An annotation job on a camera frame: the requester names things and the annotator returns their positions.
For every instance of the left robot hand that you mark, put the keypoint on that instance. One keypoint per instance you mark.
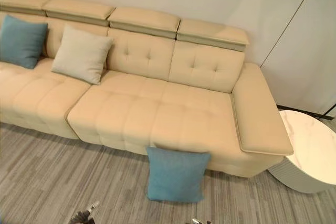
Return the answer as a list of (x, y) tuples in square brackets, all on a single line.
[(85, 214)]

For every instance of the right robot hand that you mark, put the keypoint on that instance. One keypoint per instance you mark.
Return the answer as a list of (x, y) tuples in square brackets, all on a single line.
[(197, 221)]

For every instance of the blue square cushion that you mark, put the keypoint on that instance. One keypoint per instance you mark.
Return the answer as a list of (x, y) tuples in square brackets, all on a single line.
[(174, 174), (22, 41)]

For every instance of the cream leather sofa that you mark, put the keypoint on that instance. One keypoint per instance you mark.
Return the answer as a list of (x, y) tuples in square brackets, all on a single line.
[(147, 98)]

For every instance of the round white marble side table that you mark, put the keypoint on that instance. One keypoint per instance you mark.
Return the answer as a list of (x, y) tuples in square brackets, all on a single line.
[(308, 150)]

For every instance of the beige square cushion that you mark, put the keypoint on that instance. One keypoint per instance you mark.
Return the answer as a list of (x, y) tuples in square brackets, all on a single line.
[(82, 53)]

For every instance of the black floor door track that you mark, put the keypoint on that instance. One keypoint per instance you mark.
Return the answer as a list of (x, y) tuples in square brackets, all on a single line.
[(317, 112)]

